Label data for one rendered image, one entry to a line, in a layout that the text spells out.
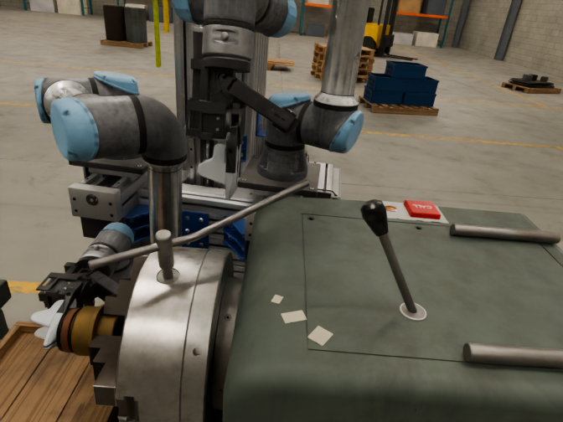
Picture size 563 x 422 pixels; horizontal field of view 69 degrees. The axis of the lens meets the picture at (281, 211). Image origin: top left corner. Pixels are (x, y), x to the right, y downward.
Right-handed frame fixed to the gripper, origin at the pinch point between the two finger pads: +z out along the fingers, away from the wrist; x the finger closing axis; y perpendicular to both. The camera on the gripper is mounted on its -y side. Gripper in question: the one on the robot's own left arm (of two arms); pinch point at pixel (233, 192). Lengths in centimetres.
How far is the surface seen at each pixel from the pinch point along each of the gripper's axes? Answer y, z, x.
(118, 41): 473, -168, -1165
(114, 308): 19.0, 22.0, 0.7
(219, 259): 1.2, 11.0, 2.2
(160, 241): 8.3, 5.4, 11.5
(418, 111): -240, -36, -663
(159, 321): 7.8, 16.8, 12.7
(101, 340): 19.4, 25.5, 5.1
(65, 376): 33, 44, -10
